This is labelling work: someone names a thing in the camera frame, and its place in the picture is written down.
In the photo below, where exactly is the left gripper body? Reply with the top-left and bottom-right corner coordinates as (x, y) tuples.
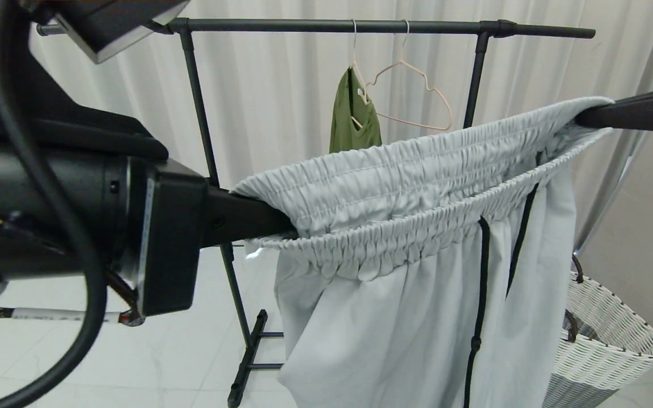
(0, 139), (211, 317)

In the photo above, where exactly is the green printed shirt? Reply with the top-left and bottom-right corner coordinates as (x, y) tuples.
(329, 66), (383, 155)

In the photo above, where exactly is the pale grey garment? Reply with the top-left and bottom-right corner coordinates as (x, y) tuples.
(230, 96), (615, 408)

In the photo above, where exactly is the pink clothes hanger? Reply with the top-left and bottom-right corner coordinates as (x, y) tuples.
(351, 20), (372, 130)
(365, 20), (453, 132)

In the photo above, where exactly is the black clothes rack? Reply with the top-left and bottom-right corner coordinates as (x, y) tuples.
(36, 18), (596, 408)

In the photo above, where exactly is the white laundry basket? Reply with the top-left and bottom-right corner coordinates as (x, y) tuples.
(542, 255), (653, 408)

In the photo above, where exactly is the white curtain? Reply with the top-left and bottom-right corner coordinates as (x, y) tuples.
(29, 0), (653, 256)

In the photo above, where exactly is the black cable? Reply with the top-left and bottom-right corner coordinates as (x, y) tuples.
(0, 0), (109, 408)

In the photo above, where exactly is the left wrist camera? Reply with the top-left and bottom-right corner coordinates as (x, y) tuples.
(0, 0), (191, 160)

